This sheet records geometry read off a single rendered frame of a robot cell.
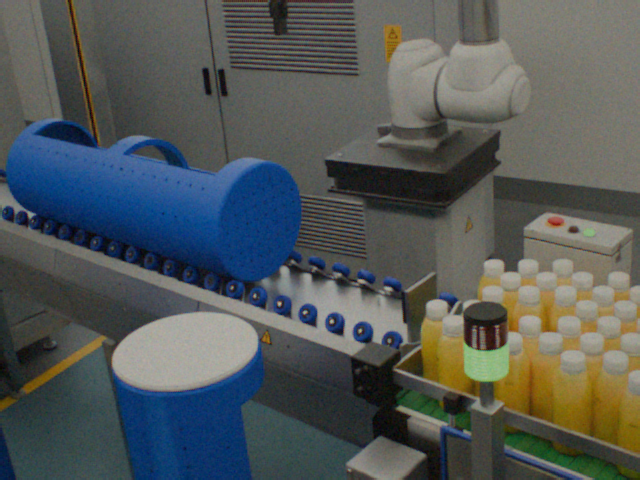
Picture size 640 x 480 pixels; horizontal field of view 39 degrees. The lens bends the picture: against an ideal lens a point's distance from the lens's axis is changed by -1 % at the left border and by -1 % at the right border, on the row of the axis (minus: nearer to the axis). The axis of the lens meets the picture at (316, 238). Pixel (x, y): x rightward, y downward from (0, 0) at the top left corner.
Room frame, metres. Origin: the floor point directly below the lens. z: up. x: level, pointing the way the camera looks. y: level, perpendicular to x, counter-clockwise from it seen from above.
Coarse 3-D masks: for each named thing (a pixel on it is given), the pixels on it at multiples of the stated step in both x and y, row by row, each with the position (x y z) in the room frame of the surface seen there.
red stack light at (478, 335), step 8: (464, 320) 1.15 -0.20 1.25; (504, 320) 1.13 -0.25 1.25; (464, 328) 1.15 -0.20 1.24; (472, 328) 1.13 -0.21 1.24; (480, 328) 1.12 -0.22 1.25; (488, 328) 1.12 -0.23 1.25; (496, 328) 1.12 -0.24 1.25; (504, 328) 1.13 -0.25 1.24; (464, 336) 1.15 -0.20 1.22; (472, 336) 1.13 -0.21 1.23; (480, 336) 1.12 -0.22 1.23; (488, 336) 1.12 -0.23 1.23; (496, 336) 1.12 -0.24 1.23; (504, 336) 1.13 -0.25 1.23; (472, 344) 1.13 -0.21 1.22; (480, 344) 1.12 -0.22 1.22; (488, 344) 1.12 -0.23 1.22; (496, 344) 1.12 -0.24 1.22; (504, 344) 1.13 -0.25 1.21
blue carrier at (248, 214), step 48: (48, 144) 2.40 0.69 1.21; (96, 144) 2.63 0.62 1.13; (144, 144) 2.26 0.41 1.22; (48, 192) 2.32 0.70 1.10; (96, 192) 2.18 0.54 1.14; (144, 192) 2.06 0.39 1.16; (192, 192) 1.97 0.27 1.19; (240, 192) 1.94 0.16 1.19; (288, 192) 2.05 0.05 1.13; (144, 240) 2.07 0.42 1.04; (192, 240) 1.93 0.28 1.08; (240, 240) 1.92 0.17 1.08; (288, 240) 2.03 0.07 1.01
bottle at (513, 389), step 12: (516, 360) 1.35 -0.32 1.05; (528, 360) 1.36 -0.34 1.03; (516, 372) 1.34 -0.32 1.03; (528, 372) 1.35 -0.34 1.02; (504, 384) 1.34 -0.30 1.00; (516, 384) 1.34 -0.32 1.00; (528, 384) 1.35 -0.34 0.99; (504, 396) 1.34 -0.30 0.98; (516, 396) 1.34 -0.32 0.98; (528, 396) 1.35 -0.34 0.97; (516, 408) 1.34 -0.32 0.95; (528, 408) 1.35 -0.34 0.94; (516, 432) 1.34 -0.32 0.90
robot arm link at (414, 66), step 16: (400, 48) 2.42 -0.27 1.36; (416, 48) 2.40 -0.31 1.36; (432, 48) 2.40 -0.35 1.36; (400, 64) 2.39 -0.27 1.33; (416, 64) 2.37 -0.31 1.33; (432, 64) 2.37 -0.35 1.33; (400, 80) 2.39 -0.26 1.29; (416, 80) 2.36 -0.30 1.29; (432, 80) 2.34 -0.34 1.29; (400, 96) 2.39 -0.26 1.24; (416, 96) 2.36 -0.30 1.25; (432, 96) 2.33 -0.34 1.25; (400, 112) 2.39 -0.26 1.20; (416, 112) 2.36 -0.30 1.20; (432, 112) 2.34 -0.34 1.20
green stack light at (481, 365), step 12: (468, 348) 1.14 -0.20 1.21; (504, 348) 1.13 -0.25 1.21; (468, 360) 1.14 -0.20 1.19; (480, 360) 1.12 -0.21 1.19; (492, 360) 1.12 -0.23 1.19; (504, 360) 1.13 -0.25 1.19; (468, 372) 1.14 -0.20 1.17; (480, 372) 1.12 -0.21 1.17; (492, 372) 1.12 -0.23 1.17; (504, 372) 1.13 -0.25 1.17
